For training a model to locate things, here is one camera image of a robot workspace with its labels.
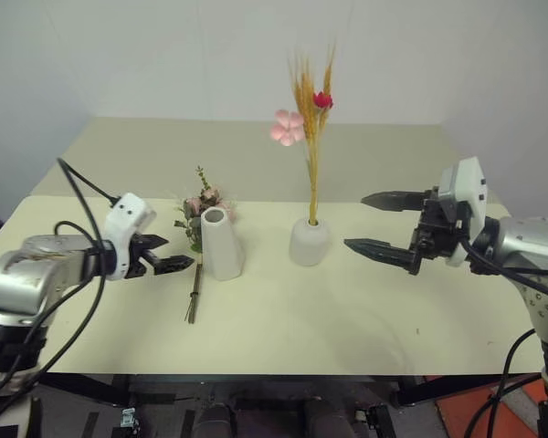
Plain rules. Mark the short round white vase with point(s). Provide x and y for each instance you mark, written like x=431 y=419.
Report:
x=308 y=242

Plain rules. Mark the pink rose flower bouquet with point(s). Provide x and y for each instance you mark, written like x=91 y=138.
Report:
x=198 y=214

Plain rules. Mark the tall slanted white vase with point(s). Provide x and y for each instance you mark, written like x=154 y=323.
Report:
x=221 y=244

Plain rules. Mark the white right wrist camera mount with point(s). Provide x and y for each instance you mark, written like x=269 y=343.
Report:
x=466 y=201

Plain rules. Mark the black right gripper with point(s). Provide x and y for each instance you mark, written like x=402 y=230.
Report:
x=435 y=232

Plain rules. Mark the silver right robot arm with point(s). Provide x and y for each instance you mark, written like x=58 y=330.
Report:
x=530 y=255

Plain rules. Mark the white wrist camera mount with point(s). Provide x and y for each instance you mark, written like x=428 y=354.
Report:
x=125 y=228
x=466 y=201

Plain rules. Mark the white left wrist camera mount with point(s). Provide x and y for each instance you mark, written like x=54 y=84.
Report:
x=125 y=228

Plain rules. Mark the dark rounded robot leg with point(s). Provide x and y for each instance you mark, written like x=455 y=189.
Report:
x=214 y=420

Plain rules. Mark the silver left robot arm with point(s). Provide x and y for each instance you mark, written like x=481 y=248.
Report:
x=23 y=274

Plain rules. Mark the wheat and flower bouquet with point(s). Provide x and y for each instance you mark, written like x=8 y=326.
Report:
x=312 y=118

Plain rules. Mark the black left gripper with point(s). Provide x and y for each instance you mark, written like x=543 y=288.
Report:
x=137 y=255

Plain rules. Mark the orange floor mat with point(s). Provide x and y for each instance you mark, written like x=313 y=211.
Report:
x=488 y=406

